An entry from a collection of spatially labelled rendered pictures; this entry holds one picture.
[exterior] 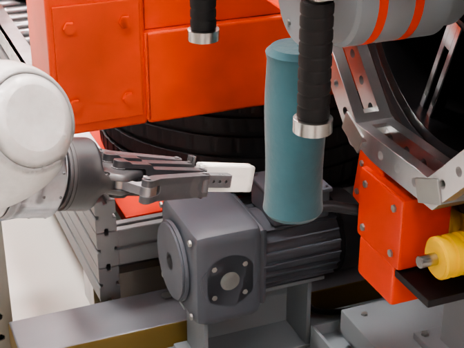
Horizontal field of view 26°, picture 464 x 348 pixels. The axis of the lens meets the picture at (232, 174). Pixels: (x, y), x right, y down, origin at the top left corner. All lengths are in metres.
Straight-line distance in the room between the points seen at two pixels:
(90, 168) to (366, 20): 0.40
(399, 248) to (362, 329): 0.34
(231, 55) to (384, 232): 0.47
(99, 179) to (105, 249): 0.92
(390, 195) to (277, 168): 0.17
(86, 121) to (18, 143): 0.93
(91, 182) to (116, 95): 0.68
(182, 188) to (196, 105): 0.70
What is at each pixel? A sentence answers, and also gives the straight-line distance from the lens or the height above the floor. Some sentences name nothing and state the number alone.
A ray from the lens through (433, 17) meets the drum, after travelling 1.27.
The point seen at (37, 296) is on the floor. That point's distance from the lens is 2.23.
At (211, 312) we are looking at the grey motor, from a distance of 1.66.
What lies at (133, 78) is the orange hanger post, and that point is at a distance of 1.66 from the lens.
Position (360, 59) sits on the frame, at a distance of 1.51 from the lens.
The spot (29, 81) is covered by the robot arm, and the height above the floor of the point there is 0.93.
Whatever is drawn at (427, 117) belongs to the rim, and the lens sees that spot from 1.49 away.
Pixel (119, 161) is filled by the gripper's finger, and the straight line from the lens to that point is 1.02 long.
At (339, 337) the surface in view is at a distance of 1.82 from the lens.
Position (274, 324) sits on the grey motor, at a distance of 1.95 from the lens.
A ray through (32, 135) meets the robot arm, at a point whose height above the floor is 0.89.
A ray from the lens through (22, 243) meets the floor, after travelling 2.43.
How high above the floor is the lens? 1.19
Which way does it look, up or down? 26 degrees down
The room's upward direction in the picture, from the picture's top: straight up
